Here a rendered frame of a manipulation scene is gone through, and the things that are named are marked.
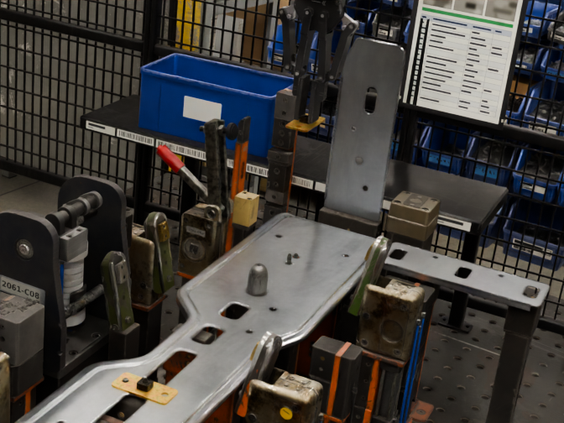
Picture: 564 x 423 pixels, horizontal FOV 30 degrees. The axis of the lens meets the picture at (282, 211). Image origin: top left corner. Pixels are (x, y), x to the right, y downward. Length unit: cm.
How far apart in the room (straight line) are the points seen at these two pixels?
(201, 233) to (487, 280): 50
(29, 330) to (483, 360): 108
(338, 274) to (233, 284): 19
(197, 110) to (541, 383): 89
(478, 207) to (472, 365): 33
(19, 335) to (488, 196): 106
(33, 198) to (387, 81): 279
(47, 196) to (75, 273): 297
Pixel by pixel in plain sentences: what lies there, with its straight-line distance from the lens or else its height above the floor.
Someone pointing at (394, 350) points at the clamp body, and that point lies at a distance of 168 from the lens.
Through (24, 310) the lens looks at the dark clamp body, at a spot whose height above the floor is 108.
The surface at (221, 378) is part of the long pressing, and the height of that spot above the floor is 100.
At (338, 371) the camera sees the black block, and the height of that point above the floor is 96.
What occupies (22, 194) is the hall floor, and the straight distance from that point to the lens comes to 455.
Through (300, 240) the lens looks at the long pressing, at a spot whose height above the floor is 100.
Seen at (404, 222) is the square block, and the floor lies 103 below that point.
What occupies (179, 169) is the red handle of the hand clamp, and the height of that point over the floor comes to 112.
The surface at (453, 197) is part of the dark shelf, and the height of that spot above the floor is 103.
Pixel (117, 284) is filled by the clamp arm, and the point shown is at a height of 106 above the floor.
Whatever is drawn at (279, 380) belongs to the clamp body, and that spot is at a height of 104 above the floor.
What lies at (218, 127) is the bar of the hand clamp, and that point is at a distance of 178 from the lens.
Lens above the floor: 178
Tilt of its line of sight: 23 degrees down
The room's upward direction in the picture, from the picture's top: 7 degrees clockwise
